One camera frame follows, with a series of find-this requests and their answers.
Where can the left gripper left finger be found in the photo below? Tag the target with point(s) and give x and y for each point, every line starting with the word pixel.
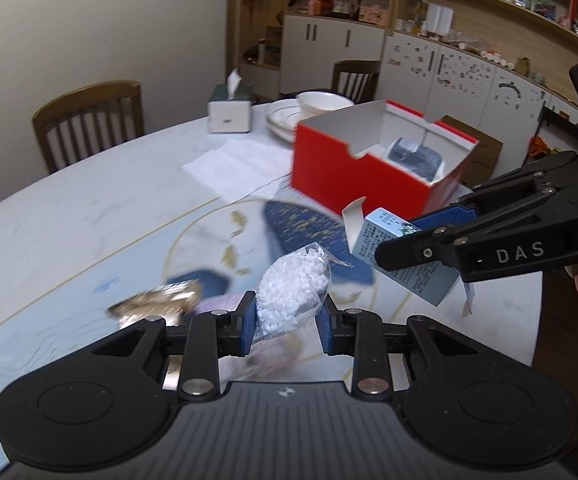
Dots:
pixel 208 337

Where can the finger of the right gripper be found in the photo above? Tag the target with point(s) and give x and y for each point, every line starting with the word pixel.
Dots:
pixel 453 215
pixel 420 248

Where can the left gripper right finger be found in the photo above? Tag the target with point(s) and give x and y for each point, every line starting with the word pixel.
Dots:
pixel 359 334

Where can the pink snack packet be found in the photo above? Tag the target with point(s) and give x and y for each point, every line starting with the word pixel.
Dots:
pixel 267 359

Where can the gold foil snack bag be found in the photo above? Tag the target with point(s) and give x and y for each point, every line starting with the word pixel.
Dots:
pixel 170 302

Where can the light blue small carton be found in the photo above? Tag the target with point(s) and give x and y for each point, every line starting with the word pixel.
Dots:
pixel 430 281

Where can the bag of white beads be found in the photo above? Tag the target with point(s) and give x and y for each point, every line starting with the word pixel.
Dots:
pixel 292 290

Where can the brown cardboard box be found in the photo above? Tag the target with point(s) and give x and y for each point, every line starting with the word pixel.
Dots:
pixel 484 157

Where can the red cardboard box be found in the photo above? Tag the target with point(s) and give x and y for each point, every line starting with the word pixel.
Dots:
pixel 342 156

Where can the white paper napkin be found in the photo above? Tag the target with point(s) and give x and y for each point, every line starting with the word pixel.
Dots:
pixel 242 169

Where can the white bowl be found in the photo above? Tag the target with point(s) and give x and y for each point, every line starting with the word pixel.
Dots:
pixel 321 102

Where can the stack of white plates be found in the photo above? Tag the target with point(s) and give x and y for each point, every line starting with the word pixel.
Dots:
pixel 282 118

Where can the green white tissue box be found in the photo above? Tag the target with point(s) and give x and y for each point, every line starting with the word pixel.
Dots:
pixel 230 106

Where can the white wall cabinets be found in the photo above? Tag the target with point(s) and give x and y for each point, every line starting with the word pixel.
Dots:
pixel 435 55

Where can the wooden chair by wall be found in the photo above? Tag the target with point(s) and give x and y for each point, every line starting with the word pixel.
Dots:
pixel 87 121

